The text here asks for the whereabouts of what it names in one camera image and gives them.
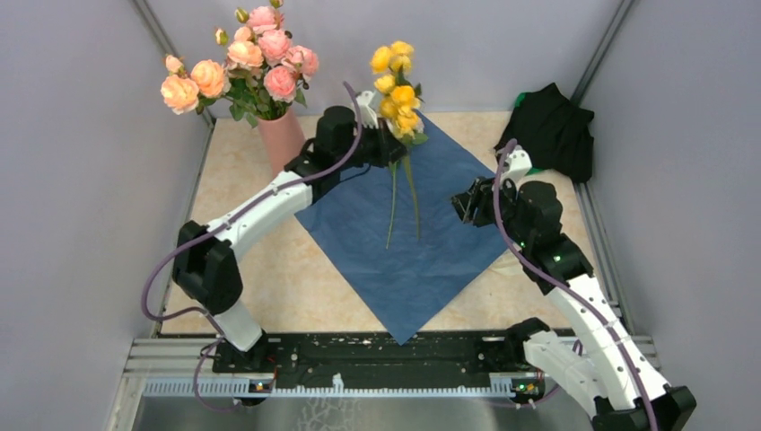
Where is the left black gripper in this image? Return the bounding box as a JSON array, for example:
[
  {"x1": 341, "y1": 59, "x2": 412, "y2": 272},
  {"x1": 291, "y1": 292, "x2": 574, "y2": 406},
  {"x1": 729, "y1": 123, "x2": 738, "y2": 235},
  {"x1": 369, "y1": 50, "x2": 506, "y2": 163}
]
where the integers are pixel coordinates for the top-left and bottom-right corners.
[{"x1": 335, "y1": 115, "x2": 409, "y2": 170}]

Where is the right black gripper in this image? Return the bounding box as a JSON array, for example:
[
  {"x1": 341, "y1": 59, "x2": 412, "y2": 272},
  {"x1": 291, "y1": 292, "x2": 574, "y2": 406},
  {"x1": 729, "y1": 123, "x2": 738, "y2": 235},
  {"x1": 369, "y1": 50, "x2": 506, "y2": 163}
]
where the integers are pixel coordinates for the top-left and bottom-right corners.
[{"x1": 448, "y1": 172, "x2": 532, "y2": 248}]

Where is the white rose stem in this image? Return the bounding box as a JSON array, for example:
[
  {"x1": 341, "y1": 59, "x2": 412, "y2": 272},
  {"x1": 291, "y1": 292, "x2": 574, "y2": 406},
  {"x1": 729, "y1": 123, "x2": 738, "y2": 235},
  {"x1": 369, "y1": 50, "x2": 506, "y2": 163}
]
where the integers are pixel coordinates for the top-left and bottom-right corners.
[{"x1": 385, "y1": 162, "x2": 398, "y2": 249}]

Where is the small yellow pink flower bouquet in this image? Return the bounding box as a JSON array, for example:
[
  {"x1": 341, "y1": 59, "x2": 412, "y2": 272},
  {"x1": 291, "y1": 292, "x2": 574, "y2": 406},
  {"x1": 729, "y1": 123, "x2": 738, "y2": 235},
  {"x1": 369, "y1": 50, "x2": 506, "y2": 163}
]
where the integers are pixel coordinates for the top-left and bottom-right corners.
[{"x1": 370, "y1": 40, "x2": 428, "y2": 237}]

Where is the peach rose stem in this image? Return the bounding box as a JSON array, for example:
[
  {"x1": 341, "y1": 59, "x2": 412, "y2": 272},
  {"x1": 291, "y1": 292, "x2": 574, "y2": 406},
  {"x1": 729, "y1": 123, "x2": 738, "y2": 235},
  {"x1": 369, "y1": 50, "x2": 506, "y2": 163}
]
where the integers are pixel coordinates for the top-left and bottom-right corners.
[{"x1": 160, "y1": 53, "x2": 239, "y2": 117}]

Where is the blue wrapping paper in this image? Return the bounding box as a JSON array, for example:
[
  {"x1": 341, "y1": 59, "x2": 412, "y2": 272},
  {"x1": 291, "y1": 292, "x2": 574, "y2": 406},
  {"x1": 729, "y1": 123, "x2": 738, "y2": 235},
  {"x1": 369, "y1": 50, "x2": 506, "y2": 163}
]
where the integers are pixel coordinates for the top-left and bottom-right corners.
[{"x1": 297, "y1": 112, "x2": 507, "y2": 343}]

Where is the pale pink rose stem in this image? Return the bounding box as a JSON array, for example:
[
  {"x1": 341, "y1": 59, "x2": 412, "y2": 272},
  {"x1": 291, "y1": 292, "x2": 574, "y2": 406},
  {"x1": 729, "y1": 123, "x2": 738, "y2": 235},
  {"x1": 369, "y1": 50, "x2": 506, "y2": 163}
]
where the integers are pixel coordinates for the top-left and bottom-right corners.
[{"x1": 214, "y1": 27, "x2": 264, "y2": 127}]

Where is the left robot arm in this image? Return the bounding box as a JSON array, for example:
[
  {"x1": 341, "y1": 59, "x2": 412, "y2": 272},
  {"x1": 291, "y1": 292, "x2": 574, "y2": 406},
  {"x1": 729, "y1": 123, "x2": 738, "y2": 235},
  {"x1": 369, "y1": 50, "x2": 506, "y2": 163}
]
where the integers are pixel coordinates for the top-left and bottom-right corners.
[{"x1": 171, "y1": 106, "x2": 407, "y2": 372}]

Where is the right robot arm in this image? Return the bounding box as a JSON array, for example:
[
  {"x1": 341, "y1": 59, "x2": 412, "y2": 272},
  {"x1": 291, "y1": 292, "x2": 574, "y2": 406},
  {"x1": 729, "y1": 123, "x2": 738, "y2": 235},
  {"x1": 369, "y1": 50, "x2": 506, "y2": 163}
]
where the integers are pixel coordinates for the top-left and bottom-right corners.
[{"x1": 451, "y1": 177, "x2": 696, "y2": 430}]

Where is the pink ceramic vase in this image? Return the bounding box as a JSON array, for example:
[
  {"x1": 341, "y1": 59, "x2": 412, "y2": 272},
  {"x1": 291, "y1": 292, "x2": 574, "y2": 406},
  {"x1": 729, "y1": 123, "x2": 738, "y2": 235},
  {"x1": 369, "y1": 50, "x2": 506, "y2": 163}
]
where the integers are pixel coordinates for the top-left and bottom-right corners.
[{"x1": 257, "y1": 108, "x2": 306, "y2": 177}]

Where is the pink rose bunch in vase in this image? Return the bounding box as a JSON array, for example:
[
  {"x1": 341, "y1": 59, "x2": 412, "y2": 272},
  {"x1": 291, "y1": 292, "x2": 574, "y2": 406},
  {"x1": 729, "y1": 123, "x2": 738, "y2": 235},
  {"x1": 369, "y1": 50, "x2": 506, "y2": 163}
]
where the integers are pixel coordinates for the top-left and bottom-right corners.
[{"x1": 233, "y1": 1, "x2": 319, "y2": 125}]

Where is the green cloth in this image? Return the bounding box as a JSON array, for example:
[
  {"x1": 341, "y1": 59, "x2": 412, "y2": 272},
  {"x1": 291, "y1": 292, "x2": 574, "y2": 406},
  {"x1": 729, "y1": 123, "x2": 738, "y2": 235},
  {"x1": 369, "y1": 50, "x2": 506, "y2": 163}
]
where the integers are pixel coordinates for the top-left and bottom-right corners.
[{"x1": 511, "y1": 92, "x2": 541, "y2": 176}]

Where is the black cloth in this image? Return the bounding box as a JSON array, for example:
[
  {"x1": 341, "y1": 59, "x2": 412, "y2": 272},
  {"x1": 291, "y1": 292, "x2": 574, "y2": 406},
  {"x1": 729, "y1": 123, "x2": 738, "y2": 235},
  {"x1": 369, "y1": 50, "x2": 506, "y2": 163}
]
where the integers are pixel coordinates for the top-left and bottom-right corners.
[{"x1": 494, "y1": 83, "x2": 595, "y2": 183}]

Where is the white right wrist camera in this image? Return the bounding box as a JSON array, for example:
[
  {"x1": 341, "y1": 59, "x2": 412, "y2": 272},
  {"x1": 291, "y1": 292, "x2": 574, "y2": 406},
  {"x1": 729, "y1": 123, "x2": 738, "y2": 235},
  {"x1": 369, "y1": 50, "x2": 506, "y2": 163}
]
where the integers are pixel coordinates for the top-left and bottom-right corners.
[{"x1": 498, "y1": 145, "x2": 532, "y2": 185}]

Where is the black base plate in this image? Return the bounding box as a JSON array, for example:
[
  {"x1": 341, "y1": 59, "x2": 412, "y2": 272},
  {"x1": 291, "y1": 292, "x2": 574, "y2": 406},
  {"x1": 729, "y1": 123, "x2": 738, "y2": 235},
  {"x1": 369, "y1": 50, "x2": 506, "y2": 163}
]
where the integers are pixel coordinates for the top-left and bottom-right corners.
[{"x1": 212, "y1": 330, "x2": 539, "y2": 390}]

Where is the right aluminium frame post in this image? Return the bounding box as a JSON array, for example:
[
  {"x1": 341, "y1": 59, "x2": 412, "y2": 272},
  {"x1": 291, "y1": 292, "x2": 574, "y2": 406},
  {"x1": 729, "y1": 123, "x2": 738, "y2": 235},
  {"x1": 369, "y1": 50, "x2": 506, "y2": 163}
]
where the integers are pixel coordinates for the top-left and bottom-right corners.
[{"x1": 570, "y1": 0, "x2": 638, "y2": 105}]

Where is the aluminium frame post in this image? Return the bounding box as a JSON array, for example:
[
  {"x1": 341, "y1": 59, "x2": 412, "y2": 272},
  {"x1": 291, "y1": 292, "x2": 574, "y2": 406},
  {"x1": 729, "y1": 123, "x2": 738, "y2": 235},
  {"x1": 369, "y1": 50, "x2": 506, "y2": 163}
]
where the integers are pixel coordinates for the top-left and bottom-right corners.
[
  {"x1": 131, "y1": 0, "x2": 215, "y2": 128},
  {"x1": 570, "y1": 0, "x2": 638, "y2": 105}
]

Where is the left aluminium frame post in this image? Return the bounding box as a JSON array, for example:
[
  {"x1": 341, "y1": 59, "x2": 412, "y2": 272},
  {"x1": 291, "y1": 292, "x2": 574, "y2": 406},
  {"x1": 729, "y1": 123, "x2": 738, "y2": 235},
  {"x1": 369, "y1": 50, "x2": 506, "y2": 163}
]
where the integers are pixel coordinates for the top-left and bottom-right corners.
[{"x1": 131, "y1": 0, "x2": 215, "y2": 128}]

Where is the aluminium front rail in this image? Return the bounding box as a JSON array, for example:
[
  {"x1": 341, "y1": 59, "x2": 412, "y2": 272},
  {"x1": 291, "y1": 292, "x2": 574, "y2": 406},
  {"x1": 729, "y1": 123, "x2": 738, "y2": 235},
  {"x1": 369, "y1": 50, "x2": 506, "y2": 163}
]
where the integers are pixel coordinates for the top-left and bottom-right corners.
[{"x1": 121, "y1": 338, "x2": 662, "y2": 399}]

